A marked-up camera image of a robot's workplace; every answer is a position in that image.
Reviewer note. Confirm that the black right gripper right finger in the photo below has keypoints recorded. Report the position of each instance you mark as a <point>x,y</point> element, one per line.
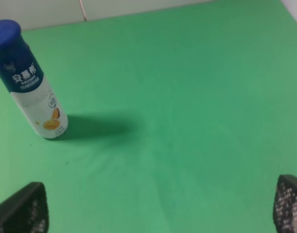
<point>285,204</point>

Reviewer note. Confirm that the green table cloth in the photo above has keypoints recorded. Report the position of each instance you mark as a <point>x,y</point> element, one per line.
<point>180,120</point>

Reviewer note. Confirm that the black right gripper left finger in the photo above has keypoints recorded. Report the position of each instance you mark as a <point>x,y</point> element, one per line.
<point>26,211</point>

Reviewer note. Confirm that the blue white yogurt drink bottle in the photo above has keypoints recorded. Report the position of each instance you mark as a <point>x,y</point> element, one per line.
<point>27,84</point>

